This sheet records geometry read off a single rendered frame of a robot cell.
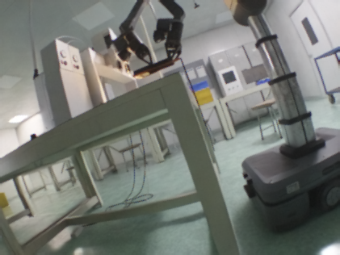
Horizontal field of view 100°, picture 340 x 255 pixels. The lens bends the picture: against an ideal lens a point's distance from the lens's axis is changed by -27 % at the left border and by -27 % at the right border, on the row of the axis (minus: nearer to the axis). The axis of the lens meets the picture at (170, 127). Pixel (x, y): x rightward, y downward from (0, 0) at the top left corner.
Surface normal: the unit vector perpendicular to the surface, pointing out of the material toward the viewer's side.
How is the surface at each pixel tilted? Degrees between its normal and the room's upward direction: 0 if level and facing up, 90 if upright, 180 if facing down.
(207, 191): 90
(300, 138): 90
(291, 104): 90
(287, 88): 90
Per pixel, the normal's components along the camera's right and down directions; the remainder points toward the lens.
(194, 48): -0.17, 0.07
